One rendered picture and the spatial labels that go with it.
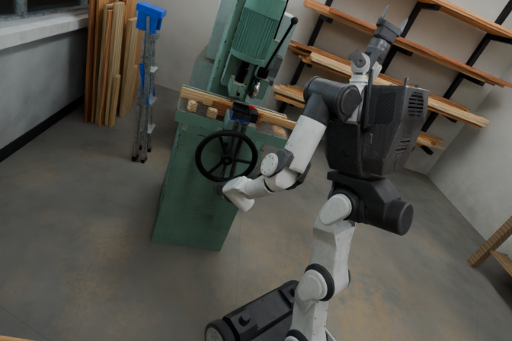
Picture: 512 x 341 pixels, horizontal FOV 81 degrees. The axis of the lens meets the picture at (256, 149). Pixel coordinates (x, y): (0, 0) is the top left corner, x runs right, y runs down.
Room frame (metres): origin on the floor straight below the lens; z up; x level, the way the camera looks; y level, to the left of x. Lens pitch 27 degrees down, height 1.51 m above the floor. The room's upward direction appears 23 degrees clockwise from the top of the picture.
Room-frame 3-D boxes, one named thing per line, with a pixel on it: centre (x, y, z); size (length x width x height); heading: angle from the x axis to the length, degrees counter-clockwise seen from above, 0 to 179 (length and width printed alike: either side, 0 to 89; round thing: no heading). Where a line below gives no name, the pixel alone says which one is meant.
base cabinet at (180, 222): (1.64, 0.26, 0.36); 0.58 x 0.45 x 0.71; 19
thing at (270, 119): (1.57, 0.09, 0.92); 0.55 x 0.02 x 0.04; 109
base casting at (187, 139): (1.64, 0.26, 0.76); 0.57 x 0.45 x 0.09; 19
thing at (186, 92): (1.56, 0.19, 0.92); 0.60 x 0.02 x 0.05; 109
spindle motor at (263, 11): (1.53, 0.22, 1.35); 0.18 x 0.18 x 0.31
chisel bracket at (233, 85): (1.55, 0.22, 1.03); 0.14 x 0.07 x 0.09; 19
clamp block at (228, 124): (1.36, 0.12, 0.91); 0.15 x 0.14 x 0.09; 109
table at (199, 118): (1.44, 0.15, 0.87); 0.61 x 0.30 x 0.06; 109
